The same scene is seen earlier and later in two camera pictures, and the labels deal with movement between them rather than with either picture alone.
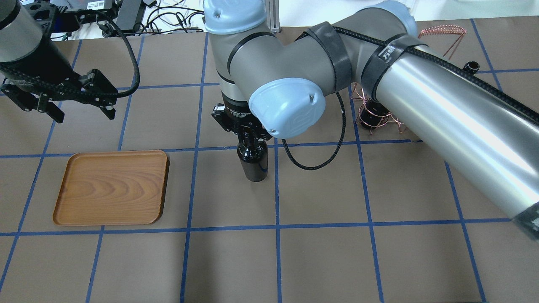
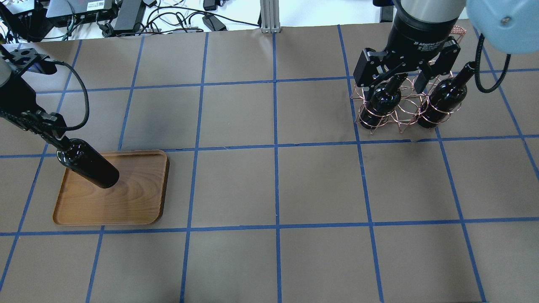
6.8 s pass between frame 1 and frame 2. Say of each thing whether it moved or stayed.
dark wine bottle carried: moved
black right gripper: moved
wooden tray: stayed
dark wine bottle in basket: stayed
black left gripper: moved
